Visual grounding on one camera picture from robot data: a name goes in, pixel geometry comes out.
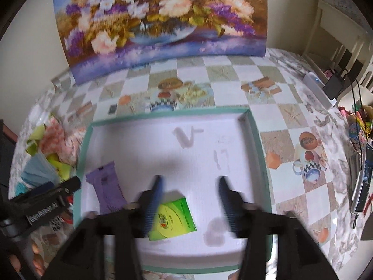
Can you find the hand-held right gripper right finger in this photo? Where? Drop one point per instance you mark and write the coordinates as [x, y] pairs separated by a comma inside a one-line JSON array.
[[227, 201]]

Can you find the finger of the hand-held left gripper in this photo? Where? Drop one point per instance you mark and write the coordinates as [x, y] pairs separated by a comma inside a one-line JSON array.
[[68, 186], [39, 189]]

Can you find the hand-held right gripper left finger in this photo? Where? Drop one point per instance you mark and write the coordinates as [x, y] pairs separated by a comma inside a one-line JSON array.
[[156, 199]]

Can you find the yellow-green packet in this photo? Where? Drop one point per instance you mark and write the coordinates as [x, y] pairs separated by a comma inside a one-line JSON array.
[[59, 166], [36, 135]]

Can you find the green packet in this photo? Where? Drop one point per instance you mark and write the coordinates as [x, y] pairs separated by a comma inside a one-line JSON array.
[[174, 218]]

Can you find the purple packet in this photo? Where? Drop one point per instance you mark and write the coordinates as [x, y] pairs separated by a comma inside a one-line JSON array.
[[106, 186]]

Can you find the white box with teal rim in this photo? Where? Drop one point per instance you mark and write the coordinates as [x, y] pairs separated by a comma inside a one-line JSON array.
[[180, 157]]

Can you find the person's left hand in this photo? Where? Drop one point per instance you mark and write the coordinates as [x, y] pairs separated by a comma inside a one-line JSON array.
[[38, 264]]

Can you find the clear plastic wrap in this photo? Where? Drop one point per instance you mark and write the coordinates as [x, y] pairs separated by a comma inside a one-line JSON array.
[[40, 113]]

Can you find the dark device with white edge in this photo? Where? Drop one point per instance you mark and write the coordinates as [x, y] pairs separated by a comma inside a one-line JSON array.
[[365, 175]]

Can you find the red pen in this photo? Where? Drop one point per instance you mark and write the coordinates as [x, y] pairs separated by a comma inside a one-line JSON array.
[[369, 201]]

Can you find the white power strip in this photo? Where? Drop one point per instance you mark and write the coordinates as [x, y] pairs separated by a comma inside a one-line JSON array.
[[316, 87]]

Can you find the pile of colourful trinkets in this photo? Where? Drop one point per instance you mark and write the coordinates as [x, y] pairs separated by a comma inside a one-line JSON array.
[[357, 128]]

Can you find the black power adapter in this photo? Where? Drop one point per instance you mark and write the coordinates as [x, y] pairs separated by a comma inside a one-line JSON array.
[[335, 85]]

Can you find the pink fabric item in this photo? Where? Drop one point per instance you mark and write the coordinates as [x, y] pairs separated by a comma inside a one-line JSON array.
[[329, 73]]

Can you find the flower painting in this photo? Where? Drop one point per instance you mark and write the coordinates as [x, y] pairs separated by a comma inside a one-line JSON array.
[[160, 20]]

